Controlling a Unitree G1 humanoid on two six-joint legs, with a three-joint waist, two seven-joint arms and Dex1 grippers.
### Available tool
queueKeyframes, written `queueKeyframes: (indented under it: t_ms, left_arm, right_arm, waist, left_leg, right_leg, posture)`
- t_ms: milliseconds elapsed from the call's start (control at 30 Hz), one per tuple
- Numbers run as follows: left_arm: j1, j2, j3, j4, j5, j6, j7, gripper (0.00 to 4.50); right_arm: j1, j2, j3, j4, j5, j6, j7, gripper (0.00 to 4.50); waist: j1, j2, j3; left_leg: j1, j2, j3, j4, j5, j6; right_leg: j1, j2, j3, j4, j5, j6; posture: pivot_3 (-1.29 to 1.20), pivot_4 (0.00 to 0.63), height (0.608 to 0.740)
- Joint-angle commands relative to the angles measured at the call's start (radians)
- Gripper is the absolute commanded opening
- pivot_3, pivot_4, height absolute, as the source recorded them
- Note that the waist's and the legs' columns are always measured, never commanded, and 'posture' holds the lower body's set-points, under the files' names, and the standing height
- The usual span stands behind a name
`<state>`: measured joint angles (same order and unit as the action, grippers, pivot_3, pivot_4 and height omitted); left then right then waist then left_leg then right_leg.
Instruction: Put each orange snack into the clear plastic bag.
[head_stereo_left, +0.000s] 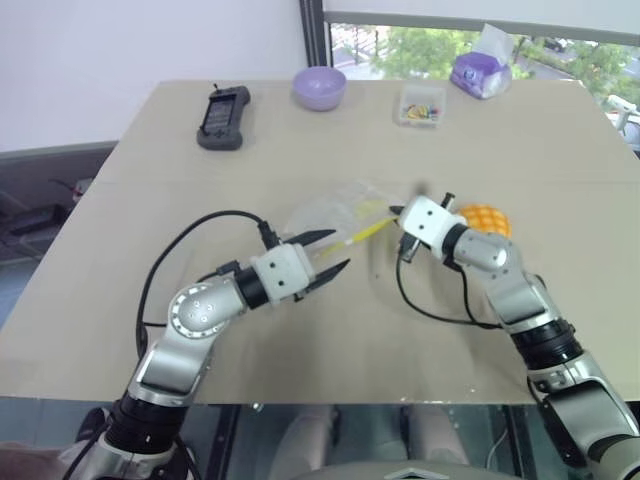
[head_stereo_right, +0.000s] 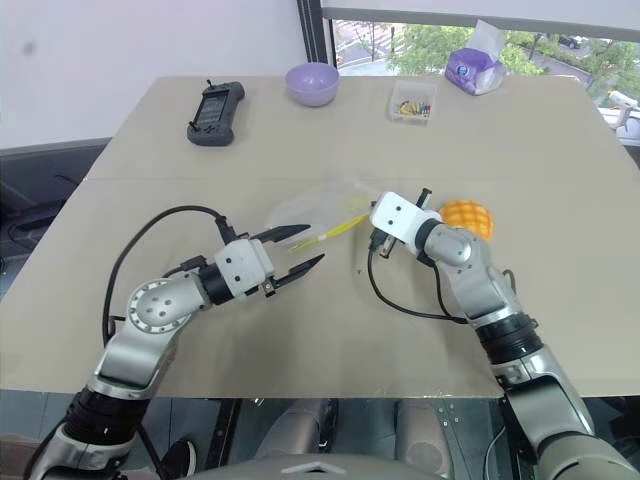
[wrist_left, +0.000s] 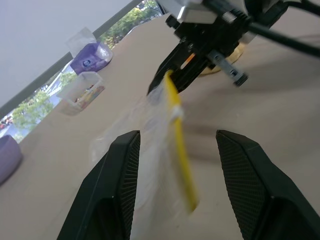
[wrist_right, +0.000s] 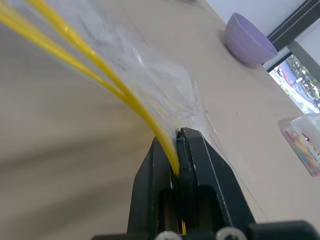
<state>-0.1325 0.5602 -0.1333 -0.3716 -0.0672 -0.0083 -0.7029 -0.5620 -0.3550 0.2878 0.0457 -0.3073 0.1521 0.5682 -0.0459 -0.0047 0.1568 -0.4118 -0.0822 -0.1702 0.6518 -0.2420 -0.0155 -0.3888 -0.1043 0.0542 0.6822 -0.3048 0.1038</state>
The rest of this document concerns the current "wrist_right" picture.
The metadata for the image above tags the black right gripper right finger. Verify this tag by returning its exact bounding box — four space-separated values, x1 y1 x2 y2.
175 126 256 236

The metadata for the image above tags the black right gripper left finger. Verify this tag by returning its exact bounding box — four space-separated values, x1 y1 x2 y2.
126 136 180 236

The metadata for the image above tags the yellow rubber band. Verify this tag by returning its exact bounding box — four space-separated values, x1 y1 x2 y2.
0 0 219 181

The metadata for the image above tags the clear box of colourful clips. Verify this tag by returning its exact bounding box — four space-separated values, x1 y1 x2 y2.
280 112 320 178

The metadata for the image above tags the purple plastic bowl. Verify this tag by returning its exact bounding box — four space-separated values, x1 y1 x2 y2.
224 12 279 69

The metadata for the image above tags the dark window frame post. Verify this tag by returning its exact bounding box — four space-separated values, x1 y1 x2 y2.
262 0 320 83

